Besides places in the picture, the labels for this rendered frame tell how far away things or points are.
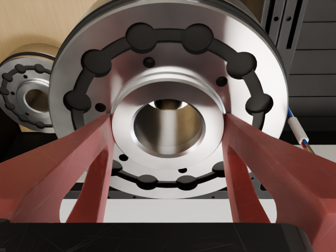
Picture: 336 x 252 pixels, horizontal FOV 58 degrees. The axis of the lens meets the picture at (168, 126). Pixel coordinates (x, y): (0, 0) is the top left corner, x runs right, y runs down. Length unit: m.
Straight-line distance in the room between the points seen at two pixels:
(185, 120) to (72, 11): 0.22
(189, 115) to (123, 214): 0.64
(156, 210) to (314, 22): 0.55
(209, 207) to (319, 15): 0.51
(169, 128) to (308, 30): 0.25
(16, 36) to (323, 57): 0.34
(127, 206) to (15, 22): 0.51
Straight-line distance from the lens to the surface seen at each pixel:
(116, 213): 0.78
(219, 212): 0.77
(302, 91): 0.40
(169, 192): 0.16
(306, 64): 0.38
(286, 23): 0.24
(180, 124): 0.15
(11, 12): 0.37
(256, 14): 0.25
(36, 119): 0.39
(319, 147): 0.42
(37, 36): 0.37
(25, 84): 0.36
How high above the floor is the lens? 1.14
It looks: 52 degrees down
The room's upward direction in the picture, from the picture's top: 179 degrees counter-clockwise
